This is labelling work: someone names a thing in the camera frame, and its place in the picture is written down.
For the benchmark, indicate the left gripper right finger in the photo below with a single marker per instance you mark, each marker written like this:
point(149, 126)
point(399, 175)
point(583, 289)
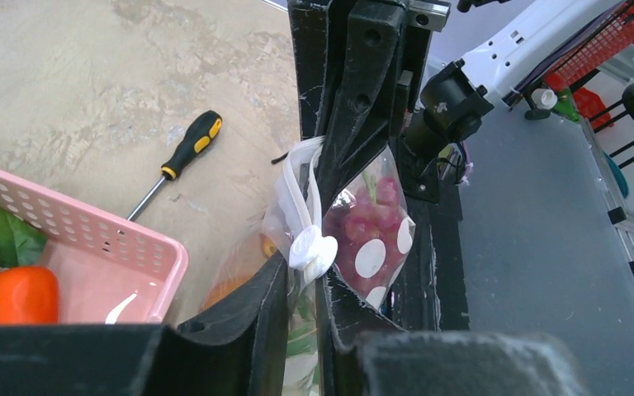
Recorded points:
point(361, 352)

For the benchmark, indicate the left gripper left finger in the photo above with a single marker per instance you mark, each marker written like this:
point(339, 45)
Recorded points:
point(236, 347)

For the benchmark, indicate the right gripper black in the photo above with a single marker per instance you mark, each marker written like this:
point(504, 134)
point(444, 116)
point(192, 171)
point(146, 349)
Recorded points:
point(356, 132)

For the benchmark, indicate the clear zip top bag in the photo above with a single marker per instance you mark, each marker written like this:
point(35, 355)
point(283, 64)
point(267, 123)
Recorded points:
point(292, 225)

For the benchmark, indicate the red toy grape bunch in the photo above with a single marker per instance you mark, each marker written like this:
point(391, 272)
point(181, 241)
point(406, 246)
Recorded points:
point(373, 233)

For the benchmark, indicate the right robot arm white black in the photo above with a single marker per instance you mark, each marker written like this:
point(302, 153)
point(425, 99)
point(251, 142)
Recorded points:
point(426, 116)

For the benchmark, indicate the black yellow screwdriver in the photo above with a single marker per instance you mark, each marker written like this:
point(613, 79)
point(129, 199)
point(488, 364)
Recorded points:
point(198, 137)

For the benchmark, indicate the pink plastic basket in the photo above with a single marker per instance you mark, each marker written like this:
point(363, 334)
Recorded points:
point(110, 270)

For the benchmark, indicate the orange toy carrot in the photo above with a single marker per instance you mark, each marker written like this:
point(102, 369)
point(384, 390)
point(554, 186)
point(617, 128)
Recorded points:
point(29, 295)

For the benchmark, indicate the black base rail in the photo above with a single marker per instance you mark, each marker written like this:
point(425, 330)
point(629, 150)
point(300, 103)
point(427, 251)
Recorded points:
point(430, 291)

